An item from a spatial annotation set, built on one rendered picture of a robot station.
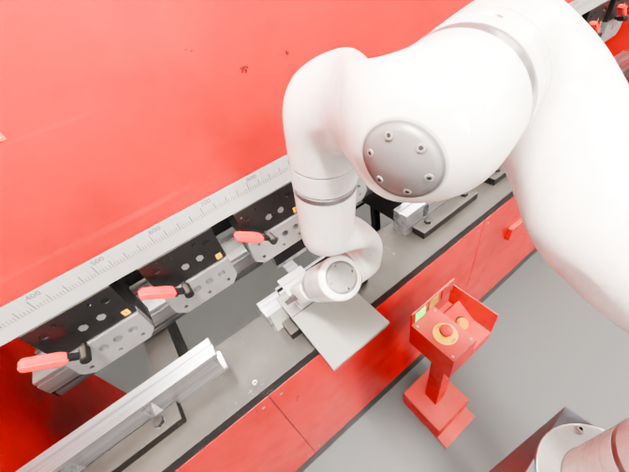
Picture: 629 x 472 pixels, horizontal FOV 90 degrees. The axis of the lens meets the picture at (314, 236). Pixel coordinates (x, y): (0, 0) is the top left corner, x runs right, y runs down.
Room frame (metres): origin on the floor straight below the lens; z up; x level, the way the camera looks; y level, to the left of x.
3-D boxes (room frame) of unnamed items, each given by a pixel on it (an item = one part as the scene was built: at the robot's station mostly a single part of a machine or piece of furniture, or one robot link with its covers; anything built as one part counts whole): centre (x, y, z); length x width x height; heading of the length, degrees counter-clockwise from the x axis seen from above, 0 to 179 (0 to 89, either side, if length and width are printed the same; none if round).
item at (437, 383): (0.44, -0.35, 0.39); 0.06 x 0.06 x 0.54; 26
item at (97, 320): (0.41, 0.46, 1.26); 0.15 x 0.09 x 0.17; 116
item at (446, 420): (0.42, -0.36, 0.06); 0.25 x 0.20 x 0.12; 26
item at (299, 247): (0.59, 0.08, 1.13); 0.10 x 0.02 x 0.10; 116
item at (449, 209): (0.81, -0.49, 0.89); 0.30 x 0.05 x 0.03; 116
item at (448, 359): (0.44, -0.35, 0.75); 0.20 x 0.16 x 0.18; 116
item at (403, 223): (1.15, -1.06, 0.92); 1.68 x 0.06 x 0.10; 116
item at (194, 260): (0.49, 0.28, 1.26); 0.15 x 0.09 x 0.17; 116
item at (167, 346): (0.74, 0.65, 0.81); 0.64 x 0.08 x 0.14; 26
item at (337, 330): (0.46, 0.01, 1.00); 0.26 x 0.18 x 0.01; 26
